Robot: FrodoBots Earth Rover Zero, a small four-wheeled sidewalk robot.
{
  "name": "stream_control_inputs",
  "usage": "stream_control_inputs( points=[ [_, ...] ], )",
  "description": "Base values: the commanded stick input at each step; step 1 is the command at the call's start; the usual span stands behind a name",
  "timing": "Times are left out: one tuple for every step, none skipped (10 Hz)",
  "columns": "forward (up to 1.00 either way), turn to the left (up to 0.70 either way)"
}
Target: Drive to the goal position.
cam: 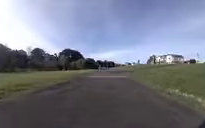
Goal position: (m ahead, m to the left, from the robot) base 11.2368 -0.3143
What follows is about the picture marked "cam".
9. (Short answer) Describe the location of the grass slope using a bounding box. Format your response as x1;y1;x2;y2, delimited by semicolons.
118;61;205;114

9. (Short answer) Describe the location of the row of dark trees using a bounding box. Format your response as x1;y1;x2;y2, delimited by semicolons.
0;42;117;73

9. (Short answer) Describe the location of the grass field with trees behind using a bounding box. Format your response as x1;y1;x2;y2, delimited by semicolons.
0;68;99;103

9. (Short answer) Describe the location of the small tree beside house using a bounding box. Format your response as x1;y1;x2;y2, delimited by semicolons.
146;54;157;66

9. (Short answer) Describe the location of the dark asphalt path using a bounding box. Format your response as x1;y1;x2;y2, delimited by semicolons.
0;67;205;128

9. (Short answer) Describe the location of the pale two-storey house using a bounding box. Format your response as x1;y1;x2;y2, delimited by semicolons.
155;53;185;65

